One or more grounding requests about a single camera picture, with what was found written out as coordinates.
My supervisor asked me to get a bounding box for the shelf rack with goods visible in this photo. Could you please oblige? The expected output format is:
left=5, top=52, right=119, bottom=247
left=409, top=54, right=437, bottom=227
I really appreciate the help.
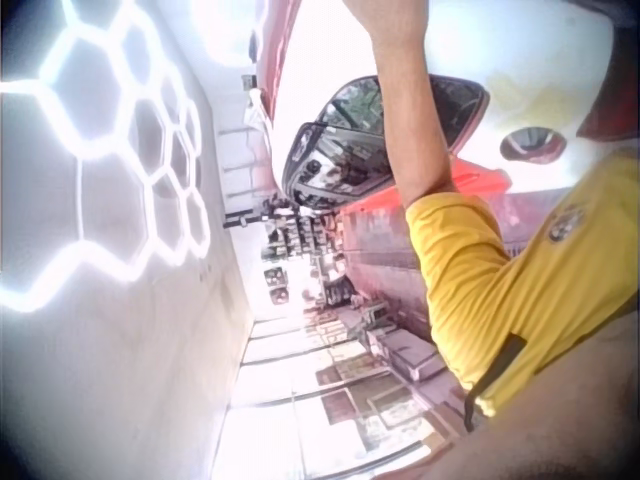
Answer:
left=259, top=197, right=351, bottom=311

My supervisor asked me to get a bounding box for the red car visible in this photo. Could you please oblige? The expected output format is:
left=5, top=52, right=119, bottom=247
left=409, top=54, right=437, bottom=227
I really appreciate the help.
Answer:
left=248, top=0, right=640, bottom=351

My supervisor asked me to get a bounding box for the stack of flat boxes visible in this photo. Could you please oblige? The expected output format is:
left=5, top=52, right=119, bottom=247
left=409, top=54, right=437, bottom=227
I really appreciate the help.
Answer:
left=357, top=302, right=451, bottom=384

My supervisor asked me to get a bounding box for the glass shop front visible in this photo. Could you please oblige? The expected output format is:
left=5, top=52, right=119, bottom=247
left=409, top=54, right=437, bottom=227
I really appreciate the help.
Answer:
left=212, top=299, right=451, bottom=480

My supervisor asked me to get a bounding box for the hexagonal white ceiling light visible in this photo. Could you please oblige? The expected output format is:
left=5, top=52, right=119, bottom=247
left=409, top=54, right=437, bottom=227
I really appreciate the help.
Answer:
left=0, top=0, right=211, bottom=314

